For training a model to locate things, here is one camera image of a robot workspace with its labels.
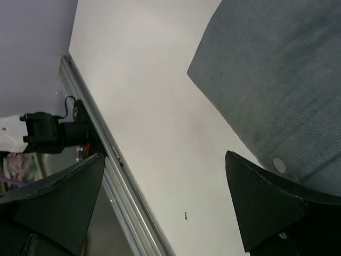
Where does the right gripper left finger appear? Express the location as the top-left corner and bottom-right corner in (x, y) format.
(1, 154), (105, 255)

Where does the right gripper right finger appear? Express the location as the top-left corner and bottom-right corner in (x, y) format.
(225, 151), (340, 253)

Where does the grey long sleeve shirt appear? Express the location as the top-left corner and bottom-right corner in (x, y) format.
(187, 1), (340, 195)

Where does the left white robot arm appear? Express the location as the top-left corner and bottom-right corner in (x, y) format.
(1, 112), (89, 154)

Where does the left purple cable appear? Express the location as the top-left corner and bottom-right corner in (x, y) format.
(0, 175), (29, 187)

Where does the aluminium mounting rail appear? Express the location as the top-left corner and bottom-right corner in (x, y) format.
(59, 55), (175, 255)

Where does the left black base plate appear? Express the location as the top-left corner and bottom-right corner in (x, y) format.
(72, 99), (107, 160)

